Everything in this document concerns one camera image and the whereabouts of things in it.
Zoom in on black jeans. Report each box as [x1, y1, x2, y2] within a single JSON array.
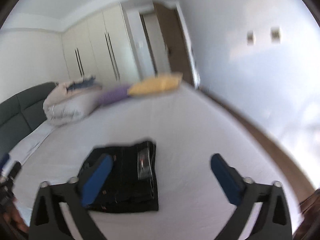
[[78, 140, 159, 213]]

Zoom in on white flat pillow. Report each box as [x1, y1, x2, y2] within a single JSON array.
[[9, 121, 56, 164]]

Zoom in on white bed mattress sheet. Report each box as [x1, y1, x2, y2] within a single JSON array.
[[14, 84, 303, 239]]

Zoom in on dark green headboard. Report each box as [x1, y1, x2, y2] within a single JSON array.
[[0, 82, 57, 156]]

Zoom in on person's hand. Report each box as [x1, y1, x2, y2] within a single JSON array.
[[3, 200, 29, 233]]

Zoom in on yellow pillow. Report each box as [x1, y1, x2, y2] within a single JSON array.
[[127, 73, 183, 96]]

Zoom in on right wall socket plate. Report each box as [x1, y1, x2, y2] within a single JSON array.
[[270, 27, 280, 42]]

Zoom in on left wall socket plate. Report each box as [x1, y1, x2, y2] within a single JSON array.
[[247, 31, 255, 45]]

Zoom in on wall socket plate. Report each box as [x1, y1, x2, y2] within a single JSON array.
[[247, 31, 255, 45], [270, 27, 280, 42]]

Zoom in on purple pillow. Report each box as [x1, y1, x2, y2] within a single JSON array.
[[98, 85, 131, 106]]

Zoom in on cream wardrobe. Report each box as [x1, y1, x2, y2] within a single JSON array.
[[61, 4, 140, 88]]

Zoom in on folded beige grey duvet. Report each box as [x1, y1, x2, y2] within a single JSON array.
[[43, 76, 103, 126]]

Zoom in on brown wooden door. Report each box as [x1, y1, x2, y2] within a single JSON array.
[[153, 2, 194, 86]]

